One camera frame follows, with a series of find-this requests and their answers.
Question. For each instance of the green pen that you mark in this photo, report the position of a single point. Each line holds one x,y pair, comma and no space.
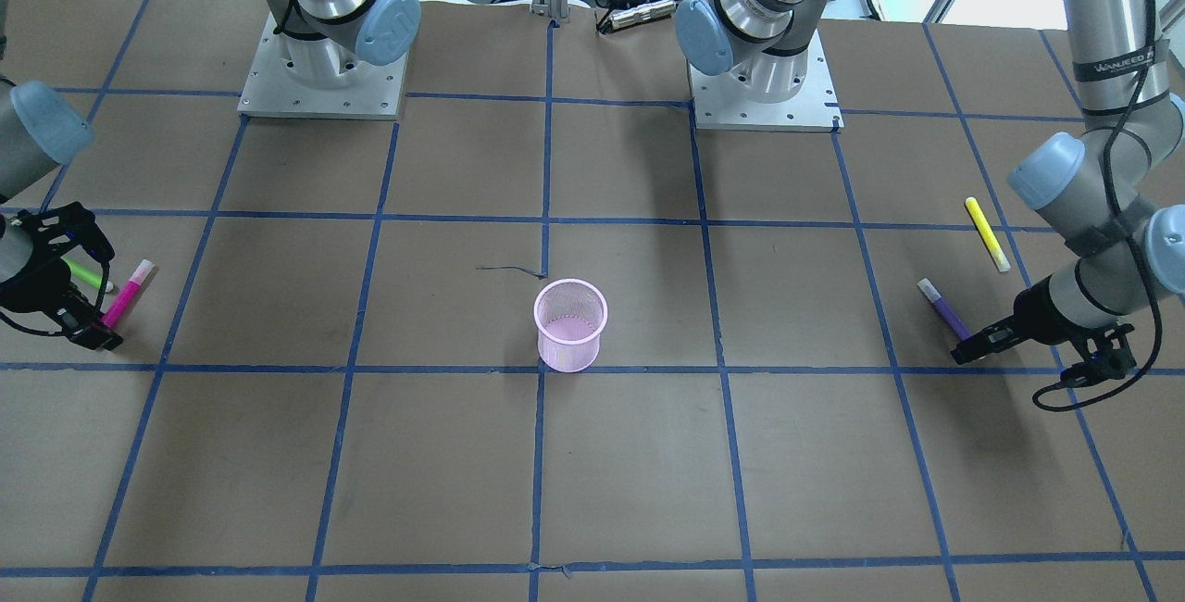
89,277

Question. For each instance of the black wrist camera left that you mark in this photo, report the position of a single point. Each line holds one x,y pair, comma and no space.
1097,361

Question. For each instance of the purple pen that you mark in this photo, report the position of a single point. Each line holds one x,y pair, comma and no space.
943,308

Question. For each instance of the pink pen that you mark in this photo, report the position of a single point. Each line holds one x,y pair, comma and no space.
127,295

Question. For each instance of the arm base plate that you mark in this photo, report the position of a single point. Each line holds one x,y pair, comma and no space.
294,79
770,93

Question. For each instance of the yellow pen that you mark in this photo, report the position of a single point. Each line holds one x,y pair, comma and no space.
987,235

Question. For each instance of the brown paper table cover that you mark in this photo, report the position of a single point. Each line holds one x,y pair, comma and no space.
330,388

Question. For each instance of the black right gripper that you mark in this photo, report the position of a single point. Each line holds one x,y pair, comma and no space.
35,294

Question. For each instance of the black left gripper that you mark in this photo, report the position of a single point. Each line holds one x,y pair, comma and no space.
1029,313

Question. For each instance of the pink mesh cup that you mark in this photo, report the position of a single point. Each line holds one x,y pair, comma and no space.
571,317

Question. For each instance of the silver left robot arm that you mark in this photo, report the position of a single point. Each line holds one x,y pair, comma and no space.
1086,187

